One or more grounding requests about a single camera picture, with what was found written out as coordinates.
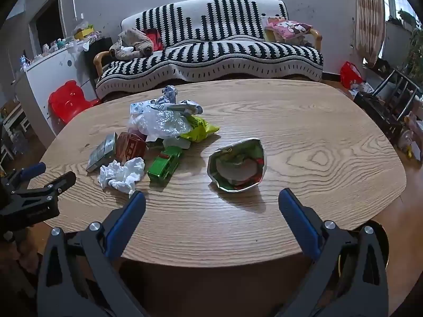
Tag grey and yellow toy pile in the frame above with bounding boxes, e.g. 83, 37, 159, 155
130, 99, 203, 117

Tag black metal chair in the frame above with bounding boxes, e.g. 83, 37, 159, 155
353, 69, 423, 144

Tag red plastic bag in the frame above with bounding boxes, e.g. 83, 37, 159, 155
340, 61, 364, 89

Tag window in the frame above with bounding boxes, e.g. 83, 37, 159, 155
380, 0, 417, 24

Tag white cabinet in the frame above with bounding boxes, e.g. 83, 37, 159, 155
15, 36, 100, 139

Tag white papers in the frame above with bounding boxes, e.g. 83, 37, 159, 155
350, 82, 375, 99

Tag pink toy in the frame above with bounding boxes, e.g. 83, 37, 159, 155
398, 101, 423, 162

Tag brown clothes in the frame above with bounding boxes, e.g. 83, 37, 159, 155
109, 29, 154, 60

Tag clear plastic bag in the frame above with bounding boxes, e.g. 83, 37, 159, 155
129, 109, 193, 142

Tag grey metallic packet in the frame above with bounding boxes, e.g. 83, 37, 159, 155
86, 132, 118, 173

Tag foil snack bag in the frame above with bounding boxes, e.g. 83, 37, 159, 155
207, 138, 266, 193

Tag black white striped sofa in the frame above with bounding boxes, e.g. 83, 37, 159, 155
93, 0, 324, 100

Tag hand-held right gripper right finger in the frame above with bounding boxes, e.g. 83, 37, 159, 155
278, 188, 390, 317

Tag green shiny carton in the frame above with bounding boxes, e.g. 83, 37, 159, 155
147, 146, 183, 183

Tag red child chair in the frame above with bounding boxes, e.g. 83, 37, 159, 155
48, 80, 100, 125

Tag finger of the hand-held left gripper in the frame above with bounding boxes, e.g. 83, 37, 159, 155
7, 162, 47, 187
13, 171, 77, 205

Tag red brown box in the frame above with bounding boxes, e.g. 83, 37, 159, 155
115, 132, 148, 166

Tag blue white wrapper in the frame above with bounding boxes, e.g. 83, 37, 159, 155
160, 85, 179, 104

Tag white tissue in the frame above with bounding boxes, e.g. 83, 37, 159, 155
98, 157, 146, 195

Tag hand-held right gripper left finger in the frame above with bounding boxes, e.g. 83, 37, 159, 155
37, 190, 149, 317

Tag yellow box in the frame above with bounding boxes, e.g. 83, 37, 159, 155
73, 26, 95, 40

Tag pink cartoon pillow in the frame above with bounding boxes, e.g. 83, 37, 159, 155
264, 16, 313, 43

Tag green potted plant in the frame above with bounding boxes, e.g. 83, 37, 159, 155
398, 10, 423, 73

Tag yellow green wrapper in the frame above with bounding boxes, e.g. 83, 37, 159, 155
180, 115, 220, 143

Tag striped beige curtain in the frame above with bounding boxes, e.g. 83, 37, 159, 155
354, 0, 387, 67

